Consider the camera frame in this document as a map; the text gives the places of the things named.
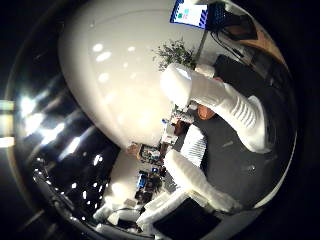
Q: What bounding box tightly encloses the computer monitor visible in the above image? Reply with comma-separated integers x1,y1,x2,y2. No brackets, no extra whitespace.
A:
169,0,210,30

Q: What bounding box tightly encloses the cluttered wooden shelf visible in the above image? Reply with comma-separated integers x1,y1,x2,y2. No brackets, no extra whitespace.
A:
128,143,162,165

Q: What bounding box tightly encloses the black laptop computer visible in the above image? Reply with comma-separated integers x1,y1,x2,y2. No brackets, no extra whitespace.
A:
208,1,259,41

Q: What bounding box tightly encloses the grey monitor stand pole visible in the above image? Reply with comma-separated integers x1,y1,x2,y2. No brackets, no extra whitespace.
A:
194,29,210,64

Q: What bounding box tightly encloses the green potted plant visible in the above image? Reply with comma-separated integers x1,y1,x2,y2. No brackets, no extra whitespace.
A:
153,39,198,72

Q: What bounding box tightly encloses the cluttered equipment rack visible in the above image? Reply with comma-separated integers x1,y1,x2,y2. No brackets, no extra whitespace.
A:
134,168,165,205

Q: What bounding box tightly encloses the thin black cable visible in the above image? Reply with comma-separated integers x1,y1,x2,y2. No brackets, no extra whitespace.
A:
209,31,246,59

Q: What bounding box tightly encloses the red-brown bowl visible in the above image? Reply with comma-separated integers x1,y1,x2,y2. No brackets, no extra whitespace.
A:
174,119,188,136

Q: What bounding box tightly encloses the white box stack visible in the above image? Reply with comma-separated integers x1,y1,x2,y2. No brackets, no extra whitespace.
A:
161,122,180,146

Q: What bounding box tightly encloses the light brown wooden bowl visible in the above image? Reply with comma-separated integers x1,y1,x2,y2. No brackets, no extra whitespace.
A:
196,103,216,122

